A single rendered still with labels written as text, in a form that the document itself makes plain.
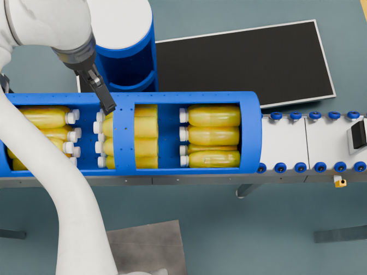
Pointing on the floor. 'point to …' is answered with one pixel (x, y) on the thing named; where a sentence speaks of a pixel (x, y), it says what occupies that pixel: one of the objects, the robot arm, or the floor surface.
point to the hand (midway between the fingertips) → (94, 89)
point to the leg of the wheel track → (245, 189)
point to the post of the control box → (12, 234)
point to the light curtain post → (342, 234)
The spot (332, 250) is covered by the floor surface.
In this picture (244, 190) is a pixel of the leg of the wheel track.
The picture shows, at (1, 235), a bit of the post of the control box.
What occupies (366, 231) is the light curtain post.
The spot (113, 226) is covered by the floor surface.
